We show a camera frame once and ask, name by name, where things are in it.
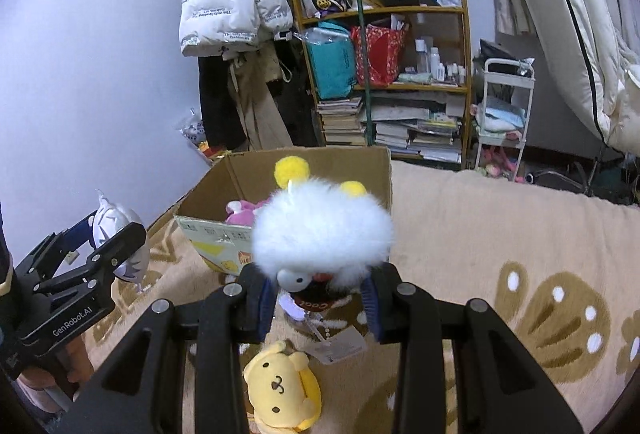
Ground white-haired plush doll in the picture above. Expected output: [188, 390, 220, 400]
[89, 189, 151, 285]

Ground yellow dog plush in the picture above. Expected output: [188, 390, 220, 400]
[243, 341, 322, 433]

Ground pink plush toy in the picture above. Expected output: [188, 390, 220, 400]
[224, 200, 267, 227]

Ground white fluffy plush toy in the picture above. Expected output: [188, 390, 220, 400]
[252, 156, 394, 312]

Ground person left hand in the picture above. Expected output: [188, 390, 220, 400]
[16, 335, 96, 415]

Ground cardboard box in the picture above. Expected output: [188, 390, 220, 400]
[173, 145, 394, 277]

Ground plastic bag of toys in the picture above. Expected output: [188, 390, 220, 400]
[177, 108, 228, 165]

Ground black garment hanging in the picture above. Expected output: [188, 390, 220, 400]
[198, 56, 246, 150]

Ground white utility cart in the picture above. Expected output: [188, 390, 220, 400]
[473, 57, 536, 183]

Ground stack of books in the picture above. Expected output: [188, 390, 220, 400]
[317, 96, 367, 146]

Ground beige trousers hanging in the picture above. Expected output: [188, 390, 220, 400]
[229, 42, 293, 150]

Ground wooden shelf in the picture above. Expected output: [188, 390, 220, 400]
[292, 0, 471, 169]

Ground red gift bag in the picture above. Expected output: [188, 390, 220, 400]
[367, 25, 408, 88]

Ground teal bag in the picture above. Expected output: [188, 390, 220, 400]
[300, 22, 357, 101]

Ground green pole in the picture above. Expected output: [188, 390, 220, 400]
[356, 0, 374, 146]

